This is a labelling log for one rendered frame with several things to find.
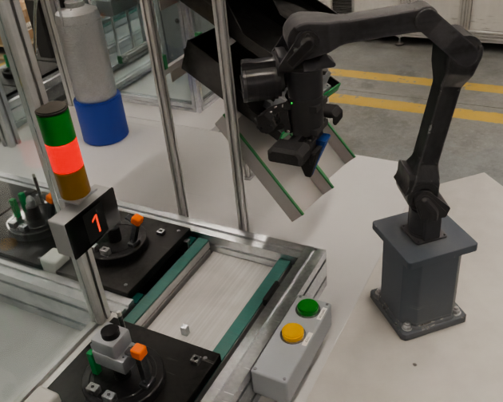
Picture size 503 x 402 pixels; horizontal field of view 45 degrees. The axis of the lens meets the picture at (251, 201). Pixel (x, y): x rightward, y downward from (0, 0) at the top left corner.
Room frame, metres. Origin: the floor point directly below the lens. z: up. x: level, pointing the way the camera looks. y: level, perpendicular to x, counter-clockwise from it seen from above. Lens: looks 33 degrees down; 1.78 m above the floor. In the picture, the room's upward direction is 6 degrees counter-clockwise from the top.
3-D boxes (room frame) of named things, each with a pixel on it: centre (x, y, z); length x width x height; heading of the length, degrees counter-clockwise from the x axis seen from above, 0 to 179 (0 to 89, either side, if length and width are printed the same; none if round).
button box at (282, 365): (0.78, -0.05, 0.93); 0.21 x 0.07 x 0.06; 149
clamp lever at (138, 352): (0.68, 0.21, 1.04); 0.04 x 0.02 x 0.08; 59
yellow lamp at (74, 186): (0.86, 0.29, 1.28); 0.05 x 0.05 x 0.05
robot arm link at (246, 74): (0.90, -0.06, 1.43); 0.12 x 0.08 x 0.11; 93
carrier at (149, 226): (1.09, 0.31, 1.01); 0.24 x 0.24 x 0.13; 59
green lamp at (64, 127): (0.86, 0.29, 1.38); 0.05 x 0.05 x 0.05
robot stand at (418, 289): (0.92, -0.32, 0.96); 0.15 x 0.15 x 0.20; 15
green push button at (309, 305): (0.84, -0.09, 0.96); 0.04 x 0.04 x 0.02
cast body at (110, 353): (0.71, 0.25, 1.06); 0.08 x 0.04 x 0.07; 59
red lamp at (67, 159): (0.86, 0.29, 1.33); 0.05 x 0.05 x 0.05
